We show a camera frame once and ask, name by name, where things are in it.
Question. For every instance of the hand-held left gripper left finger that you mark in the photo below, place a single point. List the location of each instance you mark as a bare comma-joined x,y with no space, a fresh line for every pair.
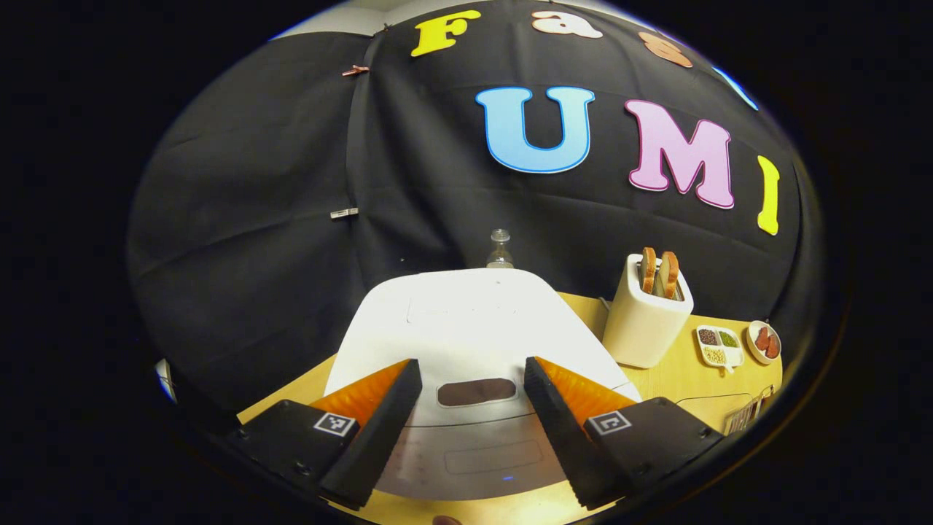
379,430

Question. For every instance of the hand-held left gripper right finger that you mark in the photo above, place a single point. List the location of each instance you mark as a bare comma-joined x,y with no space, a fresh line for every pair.
557,430

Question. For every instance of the white rice cooker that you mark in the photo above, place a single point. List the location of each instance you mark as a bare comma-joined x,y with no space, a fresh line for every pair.
466,321

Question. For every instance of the white toaster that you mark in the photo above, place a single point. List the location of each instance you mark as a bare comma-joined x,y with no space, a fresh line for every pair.
641,335

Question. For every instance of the transparent flat mat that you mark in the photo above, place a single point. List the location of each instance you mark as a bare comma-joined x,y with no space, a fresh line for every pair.
700,405

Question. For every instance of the divided white bean dish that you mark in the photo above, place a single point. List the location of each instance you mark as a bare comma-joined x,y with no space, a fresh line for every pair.
720,348

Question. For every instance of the brown bread slice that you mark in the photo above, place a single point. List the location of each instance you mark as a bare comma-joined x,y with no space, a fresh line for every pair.
648,270
670,273

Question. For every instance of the clear glass bottle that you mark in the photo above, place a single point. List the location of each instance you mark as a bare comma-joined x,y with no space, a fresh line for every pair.
500,251

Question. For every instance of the round white plate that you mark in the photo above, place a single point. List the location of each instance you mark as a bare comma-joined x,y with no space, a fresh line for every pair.
752,350

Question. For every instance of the silver cloth clip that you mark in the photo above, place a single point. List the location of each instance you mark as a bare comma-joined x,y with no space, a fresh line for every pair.
344,213

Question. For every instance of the red meat piece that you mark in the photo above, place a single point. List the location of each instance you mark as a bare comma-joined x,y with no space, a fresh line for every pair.
762,338
773,347

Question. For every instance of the black backdrop cloth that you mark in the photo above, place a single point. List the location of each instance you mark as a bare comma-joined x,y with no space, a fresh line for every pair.
255,219

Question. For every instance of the red cloth clip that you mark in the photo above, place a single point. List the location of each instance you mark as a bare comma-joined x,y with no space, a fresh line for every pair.
356,70

